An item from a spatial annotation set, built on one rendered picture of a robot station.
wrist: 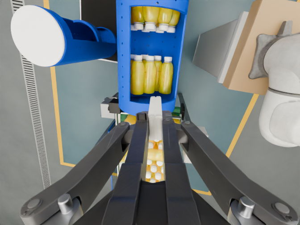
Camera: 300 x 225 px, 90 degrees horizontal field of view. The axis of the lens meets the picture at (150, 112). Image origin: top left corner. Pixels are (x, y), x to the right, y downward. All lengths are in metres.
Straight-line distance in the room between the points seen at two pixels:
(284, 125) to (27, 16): 1.17
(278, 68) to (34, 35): 1.07
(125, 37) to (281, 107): 0.60
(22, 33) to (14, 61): 1.60
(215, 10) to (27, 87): 2.46
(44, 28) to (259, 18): 0.96
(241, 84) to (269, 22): 0.25
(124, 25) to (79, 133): 2.05
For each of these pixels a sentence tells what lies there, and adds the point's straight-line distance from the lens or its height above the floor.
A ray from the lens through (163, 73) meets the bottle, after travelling 0.76.
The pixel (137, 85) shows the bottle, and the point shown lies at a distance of 0.72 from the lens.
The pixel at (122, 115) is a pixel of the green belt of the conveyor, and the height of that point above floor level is 0.90.
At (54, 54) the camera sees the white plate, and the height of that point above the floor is 1.04.
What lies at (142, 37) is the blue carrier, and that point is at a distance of 0.86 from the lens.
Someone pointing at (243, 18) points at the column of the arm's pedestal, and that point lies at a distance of 0.89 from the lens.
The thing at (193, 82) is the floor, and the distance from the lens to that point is 1.88.
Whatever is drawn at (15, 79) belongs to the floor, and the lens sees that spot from 2.72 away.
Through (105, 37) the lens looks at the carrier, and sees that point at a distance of 1.77.
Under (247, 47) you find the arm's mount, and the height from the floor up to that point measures 1.08.
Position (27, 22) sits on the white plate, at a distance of 1.04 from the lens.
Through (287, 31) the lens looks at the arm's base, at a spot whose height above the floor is 1.11.
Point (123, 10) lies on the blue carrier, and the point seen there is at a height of 1.20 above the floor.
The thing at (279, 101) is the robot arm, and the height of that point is 1.27.
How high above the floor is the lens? 1.81
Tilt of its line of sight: 66 degrees down
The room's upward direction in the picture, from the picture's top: 165 degrees counter-clockwise
